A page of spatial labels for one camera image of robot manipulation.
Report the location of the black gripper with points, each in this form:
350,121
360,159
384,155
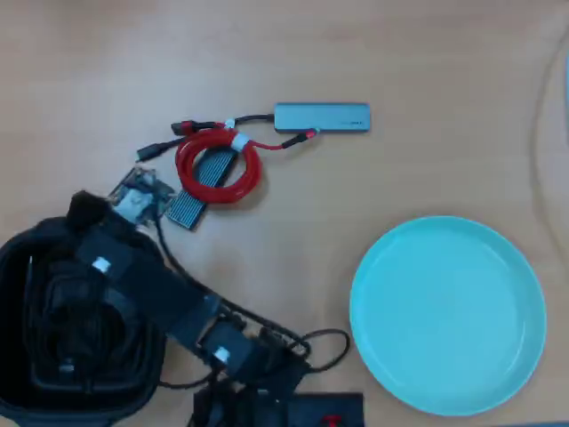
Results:
106,249

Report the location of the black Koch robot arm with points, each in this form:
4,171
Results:
178,302

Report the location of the black headphone case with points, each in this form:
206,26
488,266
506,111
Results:
13,276

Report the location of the light blue plate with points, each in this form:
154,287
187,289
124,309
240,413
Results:
444,320

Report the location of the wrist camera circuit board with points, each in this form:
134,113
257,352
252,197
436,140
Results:
133,195

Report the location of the blue ribbed metal enclosure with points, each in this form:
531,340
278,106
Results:
186,213

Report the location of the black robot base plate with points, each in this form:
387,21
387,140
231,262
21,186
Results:
311,407

